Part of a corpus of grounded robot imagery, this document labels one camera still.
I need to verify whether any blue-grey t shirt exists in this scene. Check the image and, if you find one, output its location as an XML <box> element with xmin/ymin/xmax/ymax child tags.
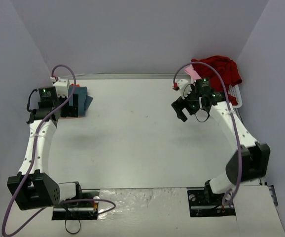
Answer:
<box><xmin>74</xmin><ymin>86</ymin><xmax>93</xmax><ymax>117</ymax></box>

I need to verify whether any orange t shirt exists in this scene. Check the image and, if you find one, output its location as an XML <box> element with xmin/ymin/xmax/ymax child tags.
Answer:
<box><xmin>56</xmin><ymin>86</ymin><xmax>88</xmax><ymax>118</ymax></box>

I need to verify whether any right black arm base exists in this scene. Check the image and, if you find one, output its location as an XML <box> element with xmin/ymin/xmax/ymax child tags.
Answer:
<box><xmin>187</xmin><ymin>187</ymin><xmax>236</xmax><ymax>218</ymax></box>

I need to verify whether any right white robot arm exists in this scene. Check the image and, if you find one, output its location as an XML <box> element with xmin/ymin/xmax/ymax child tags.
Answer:
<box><xmin>172</xmin><ymin>79</ymin><xmax>270</xmax><ymax>204</ymax></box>

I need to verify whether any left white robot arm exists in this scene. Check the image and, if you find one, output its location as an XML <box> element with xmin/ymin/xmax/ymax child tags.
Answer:
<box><xmin>7</xmin><ymin>86</ymin><xmax>84</xmax><ymax>210</ymax></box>

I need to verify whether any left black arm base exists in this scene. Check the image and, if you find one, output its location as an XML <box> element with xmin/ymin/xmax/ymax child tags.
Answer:
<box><xmin>52</xmin><ymin>201</ymin><xmax>98</xmax><ymax>221</ymax></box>

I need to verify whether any pink t shirt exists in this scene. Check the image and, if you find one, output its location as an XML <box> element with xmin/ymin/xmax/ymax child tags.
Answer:
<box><xmin>184</xmin><ymin>65</ymin><xmax>201</xmax><ymax>81</ymax></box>

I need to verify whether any white plastic laundry basket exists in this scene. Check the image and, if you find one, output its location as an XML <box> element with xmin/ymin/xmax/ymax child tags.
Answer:
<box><xmin>228</xmin><ymin>85</ymin><xmax>243</xmax><ymax>109</ymax></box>

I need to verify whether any dark red t shirt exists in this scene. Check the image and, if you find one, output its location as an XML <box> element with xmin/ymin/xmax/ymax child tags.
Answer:
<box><xmin>191</xmin><ymin>55</ymin><xmax>242</xmax><ymax>100</ymax></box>

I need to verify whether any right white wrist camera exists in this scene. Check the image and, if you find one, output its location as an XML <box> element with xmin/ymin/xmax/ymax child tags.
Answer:
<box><xmin>173</xmin><ymin>79</ymin><xmax>194</xmax><ymax>98</ymax></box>

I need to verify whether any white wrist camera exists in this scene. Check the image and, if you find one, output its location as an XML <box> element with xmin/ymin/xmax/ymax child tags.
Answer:
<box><xmin>173</xmin><ymin>79</ymin><xmax>194</xmax><ymax>98</ymax></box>
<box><xmin>50</xmin><ymin>77</ymin><xmax>70</xmax><ymax>98</ymax></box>

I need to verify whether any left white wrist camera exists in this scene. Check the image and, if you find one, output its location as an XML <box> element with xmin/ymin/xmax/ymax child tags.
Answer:
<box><xmin>50</xmin><ymin>77</ymin><xmax>70</xmax><ymax>98</ymax></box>

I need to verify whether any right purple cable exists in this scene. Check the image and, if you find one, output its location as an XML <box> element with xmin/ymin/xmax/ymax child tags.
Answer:
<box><xmin>173</xmin><ymin>62</ymin><xmax>244</xmax><ymax>207</ymax></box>

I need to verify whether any purple cable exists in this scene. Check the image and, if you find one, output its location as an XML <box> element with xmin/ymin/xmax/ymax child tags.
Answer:
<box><xmin>1</xmin><ymin>64</ymin><xmax>116</xmax><ymax>237</ymax></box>
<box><xmin>173</xmin><ymin>62</ymin><xmax>244</xmax><ymax>207</ymax></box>

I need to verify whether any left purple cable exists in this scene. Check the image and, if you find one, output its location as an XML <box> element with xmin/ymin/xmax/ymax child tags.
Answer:
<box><xmin>1</xmin><ymin>64</ymin><xmax>116</xmax><ymax>237</ymax></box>

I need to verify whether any black loop cable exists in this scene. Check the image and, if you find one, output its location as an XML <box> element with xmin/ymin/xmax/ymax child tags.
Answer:
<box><xmin>65</xmin><ymin>212</ymin><xmax>81</xmax><ymax>235</ymax></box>

